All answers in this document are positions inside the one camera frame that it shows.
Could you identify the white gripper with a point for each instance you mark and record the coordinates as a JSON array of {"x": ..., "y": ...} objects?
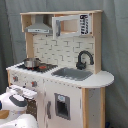
[{"x": 15, "y": 91}]

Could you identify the white oven door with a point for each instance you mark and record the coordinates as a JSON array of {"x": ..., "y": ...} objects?
[{"x": 34, "y": 106}]

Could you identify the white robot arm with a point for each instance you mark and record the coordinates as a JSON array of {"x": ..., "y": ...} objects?
[{"x": 15, "y": 101}]

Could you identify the wooden toy kitchen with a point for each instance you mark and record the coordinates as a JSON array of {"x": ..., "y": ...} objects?
[{"x": 87, "y": 97}]

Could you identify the red left stove knob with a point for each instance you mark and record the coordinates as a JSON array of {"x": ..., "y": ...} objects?
[{"x": 15, "y": 78}]

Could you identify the red stove knob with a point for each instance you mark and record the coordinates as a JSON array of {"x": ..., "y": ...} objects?
[
  {"x": 15, "y": 78},
  {"x": 34, "y": 83}
]

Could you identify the red right stove knob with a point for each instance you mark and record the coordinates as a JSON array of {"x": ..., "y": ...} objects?
[{"x": 34, "y": 83}]

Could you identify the silver toy pot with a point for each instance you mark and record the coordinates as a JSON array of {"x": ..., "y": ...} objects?
[{"x": 31, "y": 62}]

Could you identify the black toy stovetop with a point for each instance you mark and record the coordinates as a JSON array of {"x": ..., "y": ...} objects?
[{"x": 43, "y": 67}]

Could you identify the grey toy sink basin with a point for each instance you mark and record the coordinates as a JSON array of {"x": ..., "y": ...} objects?
[{"x": 73, "y": 74}]

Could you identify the grey range hood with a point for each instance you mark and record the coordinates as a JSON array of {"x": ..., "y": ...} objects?
[{"x": 39, "y": 25}]

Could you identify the black toy faucet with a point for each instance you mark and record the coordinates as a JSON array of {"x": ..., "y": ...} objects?
[{"x": 81, "y": 64}]

